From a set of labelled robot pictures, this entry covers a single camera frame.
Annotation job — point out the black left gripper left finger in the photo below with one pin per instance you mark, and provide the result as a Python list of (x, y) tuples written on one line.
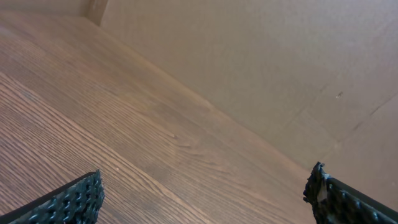
[(78, 201)]

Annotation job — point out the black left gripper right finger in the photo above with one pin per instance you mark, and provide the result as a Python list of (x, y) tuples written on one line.
[(334, 202)]

